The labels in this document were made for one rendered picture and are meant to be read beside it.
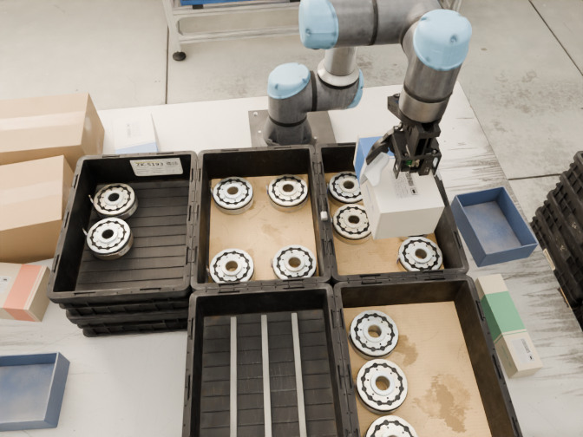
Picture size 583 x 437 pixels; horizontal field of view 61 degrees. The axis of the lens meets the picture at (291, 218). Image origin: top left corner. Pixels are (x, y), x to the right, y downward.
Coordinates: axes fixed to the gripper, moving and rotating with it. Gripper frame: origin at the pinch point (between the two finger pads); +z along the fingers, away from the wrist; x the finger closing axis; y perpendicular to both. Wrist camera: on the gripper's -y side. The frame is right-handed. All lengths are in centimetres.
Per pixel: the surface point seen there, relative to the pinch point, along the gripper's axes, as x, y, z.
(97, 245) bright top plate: -66, -8, 25
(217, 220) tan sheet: -38.1, -13.6, 28.1
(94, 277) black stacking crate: -68, -1, 28
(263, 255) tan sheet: -27.5, -2.0, 28.0
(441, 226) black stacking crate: 15.7, -1.7, 23.2
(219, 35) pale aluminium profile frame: -38, -194, 99
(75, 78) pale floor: -123, -183, 112
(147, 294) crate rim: -52, 10, 19
